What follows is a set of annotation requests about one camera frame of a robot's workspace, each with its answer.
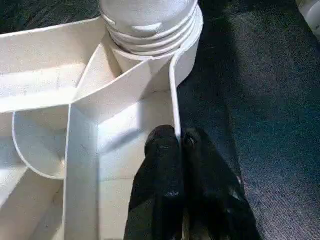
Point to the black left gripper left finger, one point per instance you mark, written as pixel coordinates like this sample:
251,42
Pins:
157,200

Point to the white plastic table leg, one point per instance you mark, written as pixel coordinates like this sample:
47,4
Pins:
150,22

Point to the black work mat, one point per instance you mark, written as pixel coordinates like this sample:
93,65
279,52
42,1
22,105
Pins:
260,125

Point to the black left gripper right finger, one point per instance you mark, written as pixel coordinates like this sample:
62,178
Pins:
215,210

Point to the white plastic table top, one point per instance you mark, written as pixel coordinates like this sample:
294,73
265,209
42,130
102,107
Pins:
50,100

